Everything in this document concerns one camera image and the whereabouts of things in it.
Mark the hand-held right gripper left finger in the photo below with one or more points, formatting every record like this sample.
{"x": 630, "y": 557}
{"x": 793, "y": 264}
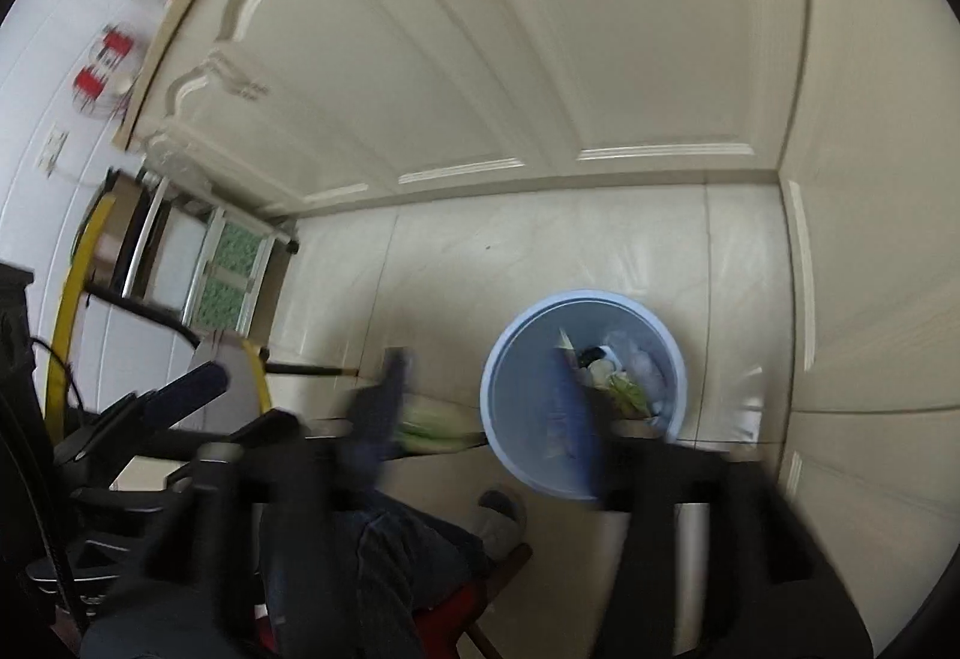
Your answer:
{"x": 382, "y": 404}

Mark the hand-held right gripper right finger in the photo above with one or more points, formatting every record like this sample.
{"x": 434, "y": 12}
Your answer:
{"x": 577, "y": 419}

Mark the white wall socket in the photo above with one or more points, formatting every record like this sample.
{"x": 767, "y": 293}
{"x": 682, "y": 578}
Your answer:
{"x": 52, "y": 152}

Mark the white trolley rack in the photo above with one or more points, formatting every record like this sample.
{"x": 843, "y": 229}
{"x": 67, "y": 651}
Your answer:
{"x": 225, "y": 254}

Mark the beige kitchen countertop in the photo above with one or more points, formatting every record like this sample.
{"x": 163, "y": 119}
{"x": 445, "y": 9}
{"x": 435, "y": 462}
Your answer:
{"x": 161, "y": 59}

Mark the red stool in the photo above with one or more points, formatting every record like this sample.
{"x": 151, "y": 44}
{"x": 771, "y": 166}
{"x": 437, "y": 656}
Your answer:
{"x": 450, "y": 618}

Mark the grey slipper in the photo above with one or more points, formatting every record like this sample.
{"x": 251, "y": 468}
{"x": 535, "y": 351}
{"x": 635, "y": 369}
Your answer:
{"x": 502, "y": 516}

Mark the yellow curved bar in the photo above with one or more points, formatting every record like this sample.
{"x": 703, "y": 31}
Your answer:
{"x": 71, "y": 299}

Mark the blue waste bin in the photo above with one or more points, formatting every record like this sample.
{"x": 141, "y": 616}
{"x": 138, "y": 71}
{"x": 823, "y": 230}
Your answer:
{"x": 525, "y": 404}

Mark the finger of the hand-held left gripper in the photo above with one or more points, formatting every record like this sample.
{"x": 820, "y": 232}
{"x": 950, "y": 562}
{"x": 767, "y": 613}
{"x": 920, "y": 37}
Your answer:
{"x": 120, "y": 503}
{"x": 187, "y": 393}

